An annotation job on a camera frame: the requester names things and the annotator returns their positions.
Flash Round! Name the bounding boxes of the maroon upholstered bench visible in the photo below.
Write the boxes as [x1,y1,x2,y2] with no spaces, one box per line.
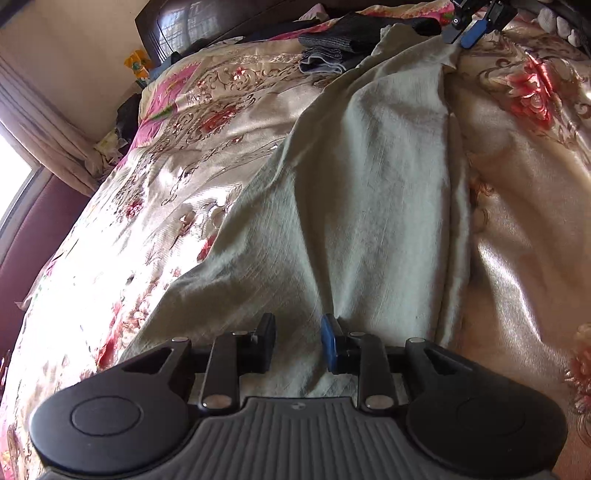
[0,173,90,352]

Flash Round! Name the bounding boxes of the pile of dark clothes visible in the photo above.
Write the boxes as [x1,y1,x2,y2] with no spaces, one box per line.
[298,11,441,75]

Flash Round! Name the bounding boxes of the dark clothes heap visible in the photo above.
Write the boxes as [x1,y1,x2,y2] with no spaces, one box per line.
[115,92,141,139]

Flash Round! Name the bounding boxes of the beige patterned curtain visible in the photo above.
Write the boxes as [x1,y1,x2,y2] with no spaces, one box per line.
[0,44,105,197]

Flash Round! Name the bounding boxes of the yellow packet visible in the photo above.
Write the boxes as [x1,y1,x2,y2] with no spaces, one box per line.
[122,48,151,86]

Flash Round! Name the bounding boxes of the green pants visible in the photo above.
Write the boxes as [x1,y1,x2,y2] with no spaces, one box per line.
[117,21,476,398]

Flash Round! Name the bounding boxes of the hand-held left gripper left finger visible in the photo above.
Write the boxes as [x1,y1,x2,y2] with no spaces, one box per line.
[122,313,278,409]

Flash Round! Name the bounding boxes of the floral satin bedspread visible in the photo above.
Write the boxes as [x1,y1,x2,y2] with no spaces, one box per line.
[0,0,591,480]

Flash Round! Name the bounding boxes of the white lumpy object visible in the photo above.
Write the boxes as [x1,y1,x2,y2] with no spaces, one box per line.
[538,7,580,47]

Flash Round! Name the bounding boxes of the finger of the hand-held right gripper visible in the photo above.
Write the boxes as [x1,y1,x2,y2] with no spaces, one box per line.
[442,0,468,44]
[459,0,515,49]

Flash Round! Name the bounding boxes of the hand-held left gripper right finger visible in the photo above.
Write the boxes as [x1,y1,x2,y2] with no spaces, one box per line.
[321,314,481,411]

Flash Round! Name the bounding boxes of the white printed packet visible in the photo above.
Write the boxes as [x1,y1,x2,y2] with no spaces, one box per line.
[95,129,125,160]

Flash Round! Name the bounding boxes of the dark wooden headboard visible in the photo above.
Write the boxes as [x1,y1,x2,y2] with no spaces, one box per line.
[135,0,370,68]

